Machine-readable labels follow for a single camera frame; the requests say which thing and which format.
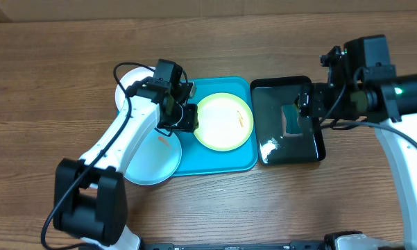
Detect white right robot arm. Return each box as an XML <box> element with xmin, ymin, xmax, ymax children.
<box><xmin>295</xmin><ymin>35</ymin><xmax>417</xmax><ymax>249</ymax></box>

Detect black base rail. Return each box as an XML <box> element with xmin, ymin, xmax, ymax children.
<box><xmin>79</xmin><ymin>240</ymin><xmax>389</xmax><ymax>250</ymax></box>

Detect teal sponge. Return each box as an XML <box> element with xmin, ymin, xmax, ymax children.
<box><xmin>282</xmin><ymin>105</ymin><xmax>303</xmax><ymax>136</ymax></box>

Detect light blue plate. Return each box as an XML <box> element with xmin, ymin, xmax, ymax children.
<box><xmin>124</xmin><ymin>130</ymin><xmax>182</xmax><ymax>185</ymax></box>

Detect black plastic tray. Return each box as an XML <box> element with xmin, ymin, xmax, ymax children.
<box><xmin>250</xmin><ymin>76</ymin><xmax>326</xmax><ymax>165</ymax></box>

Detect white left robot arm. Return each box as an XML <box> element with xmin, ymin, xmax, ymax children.
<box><xmin>40</xmin><ymin>59</ymin><xmax>198</xmax><ymax>249</ymax></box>

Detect teal plastic tray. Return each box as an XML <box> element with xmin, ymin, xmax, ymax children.
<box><xmin>172</xmin><ymin>76</ymin><xmax>257</xmax><ymax>177</ymax></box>

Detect pink plate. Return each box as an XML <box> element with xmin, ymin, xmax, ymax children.
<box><xmin>114</xmin><ymin>67</ymin><xmax>153</xmax><ymax>112</ymax></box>

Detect yellow-green plate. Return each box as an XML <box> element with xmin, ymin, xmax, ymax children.
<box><xmin>194</xmin><ymin>93</ymin><xmax>254</xmax><ymax>151</ymax></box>

